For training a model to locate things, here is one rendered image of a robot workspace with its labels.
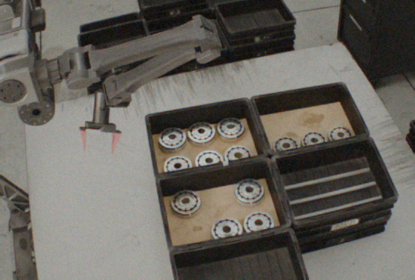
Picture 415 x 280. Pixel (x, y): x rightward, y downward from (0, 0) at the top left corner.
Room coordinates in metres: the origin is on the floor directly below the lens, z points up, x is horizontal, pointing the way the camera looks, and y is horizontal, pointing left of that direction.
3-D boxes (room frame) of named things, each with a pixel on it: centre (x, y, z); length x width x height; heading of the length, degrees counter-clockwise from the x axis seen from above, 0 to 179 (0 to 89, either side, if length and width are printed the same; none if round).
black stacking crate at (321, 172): (1.10, -0.42, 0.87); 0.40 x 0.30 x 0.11; 98
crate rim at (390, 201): (1.10, -0.42, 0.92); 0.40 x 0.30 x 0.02; 98
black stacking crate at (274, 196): (1.04, -0.03, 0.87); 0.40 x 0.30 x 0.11; 98
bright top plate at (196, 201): (1.10, 0.09, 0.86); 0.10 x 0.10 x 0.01
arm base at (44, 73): (1.14, 0.44, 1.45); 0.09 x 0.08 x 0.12; 12
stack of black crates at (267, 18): (2.53, -0.31, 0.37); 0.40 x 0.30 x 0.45; 102
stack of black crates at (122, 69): (2.36, 0.47, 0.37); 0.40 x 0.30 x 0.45; 102
